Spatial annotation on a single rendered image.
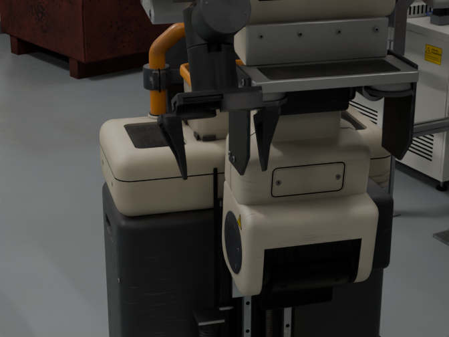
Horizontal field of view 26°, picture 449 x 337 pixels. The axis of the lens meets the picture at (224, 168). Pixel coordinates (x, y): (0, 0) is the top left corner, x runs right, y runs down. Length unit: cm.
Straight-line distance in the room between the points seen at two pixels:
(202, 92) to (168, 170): 63
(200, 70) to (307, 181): 45
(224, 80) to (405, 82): 36
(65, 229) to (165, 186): 170
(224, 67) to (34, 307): 189
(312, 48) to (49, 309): 168
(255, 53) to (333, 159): 23
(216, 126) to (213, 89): 66
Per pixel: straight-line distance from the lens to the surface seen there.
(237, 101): 114
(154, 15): 141
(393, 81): 142
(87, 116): 465
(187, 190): 178
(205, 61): 115
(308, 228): 154
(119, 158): 176
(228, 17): 110
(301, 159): 153
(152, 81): 192
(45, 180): 389
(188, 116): 118
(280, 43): 144
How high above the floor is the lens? 141
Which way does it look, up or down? 21 degrees down
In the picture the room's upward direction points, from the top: straight up
